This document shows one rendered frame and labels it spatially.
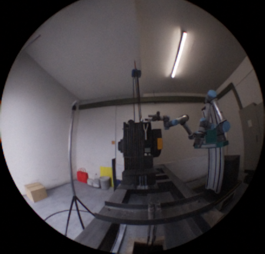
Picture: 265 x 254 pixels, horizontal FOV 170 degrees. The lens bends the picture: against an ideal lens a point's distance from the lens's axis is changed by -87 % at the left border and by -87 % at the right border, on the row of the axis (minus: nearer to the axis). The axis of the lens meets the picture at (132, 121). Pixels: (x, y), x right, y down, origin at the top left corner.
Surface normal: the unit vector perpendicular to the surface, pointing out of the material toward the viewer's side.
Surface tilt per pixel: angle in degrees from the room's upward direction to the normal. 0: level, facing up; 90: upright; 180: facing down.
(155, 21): 180
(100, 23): 180
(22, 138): 90
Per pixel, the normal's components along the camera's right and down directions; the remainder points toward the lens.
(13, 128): 0.99, -0.06
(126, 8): 0.03, 0.96
